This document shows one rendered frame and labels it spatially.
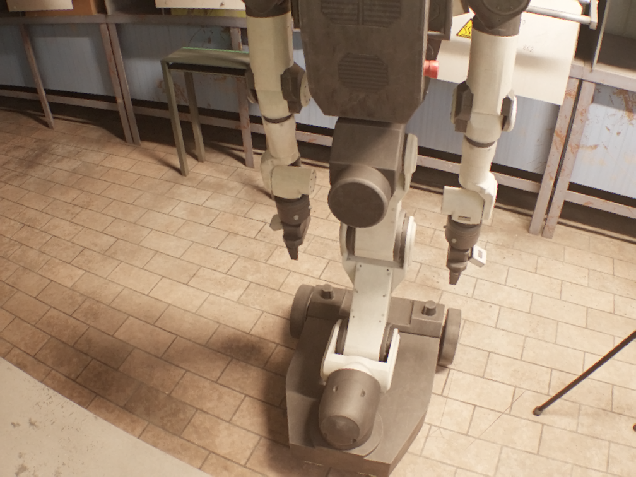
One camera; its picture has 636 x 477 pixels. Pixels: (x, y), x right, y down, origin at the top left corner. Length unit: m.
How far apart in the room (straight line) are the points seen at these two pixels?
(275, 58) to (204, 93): 1.82
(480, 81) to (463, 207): 0.35
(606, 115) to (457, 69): 0.67
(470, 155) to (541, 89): 0.96
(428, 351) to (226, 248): 1.06
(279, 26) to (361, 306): 0.81
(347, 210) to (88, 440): 0.60
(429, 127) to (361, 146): 1.42
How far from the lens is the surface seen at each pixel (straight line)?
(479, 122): 1.05
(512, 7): 0.90
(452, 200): 1.21
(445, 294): 2.12
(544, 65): 1.98
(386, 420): 1.55
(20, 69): 4.01
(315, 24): 0.84
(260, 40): 1.04
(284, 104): 1.11
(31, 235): 2.84
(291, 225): 1.37
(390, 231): 1.32
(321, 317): 1.77
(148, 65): 3.02
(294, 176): 1.26
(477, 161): 1.10
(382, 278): 1.45
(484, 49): 0.97
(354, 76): 0.88
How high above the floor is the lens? 1.51
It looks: 40 degrees down
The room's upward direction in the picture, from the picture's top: 3 degrees counter-clockwise
